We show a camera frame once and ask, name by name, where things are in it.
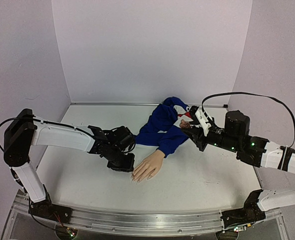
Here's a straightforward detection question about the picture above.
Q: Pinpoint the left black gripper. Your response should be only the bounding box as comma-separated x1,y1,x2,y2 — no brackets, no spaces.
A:
107,147,137,174

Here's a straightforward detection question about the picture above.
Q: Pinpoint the pink nail polish bottle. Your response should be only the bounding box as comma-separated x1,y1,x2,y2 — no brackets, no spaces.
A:
179,119,192,129

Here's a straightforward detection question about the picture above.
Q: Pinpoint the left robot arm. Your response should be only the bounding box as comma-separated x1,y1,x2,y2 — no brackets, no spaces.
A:
0,108,136,223

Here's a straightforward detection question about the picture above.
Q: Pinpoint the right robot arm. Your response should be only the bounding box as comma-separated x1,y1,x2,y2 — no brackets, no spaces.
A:
179,106,295,230

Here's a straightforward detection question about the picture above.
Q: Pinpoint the mannequin hand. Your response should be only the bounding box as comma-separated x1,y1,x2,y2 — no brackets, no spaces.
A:
131,149,165,183

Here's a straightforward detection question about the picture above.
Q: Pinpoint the blue red white jacket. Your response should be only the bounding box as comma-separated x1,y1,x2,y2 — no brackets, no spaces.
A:
135,96,193,157

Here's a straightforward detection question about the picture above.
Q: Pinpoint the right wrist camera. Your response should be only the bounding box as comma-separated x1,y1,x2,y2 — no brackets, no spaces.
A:
189,105,216,137

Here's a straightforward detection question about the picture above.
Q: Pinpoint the aluminium table front rail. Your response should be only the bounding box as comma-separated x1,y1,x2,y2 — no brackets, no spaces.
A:
12,189,286,236

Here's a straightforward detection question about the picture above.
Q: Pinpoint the black right camera cable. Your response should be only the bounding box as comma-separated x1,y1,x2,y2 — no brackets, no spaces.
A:
201,91,295,150

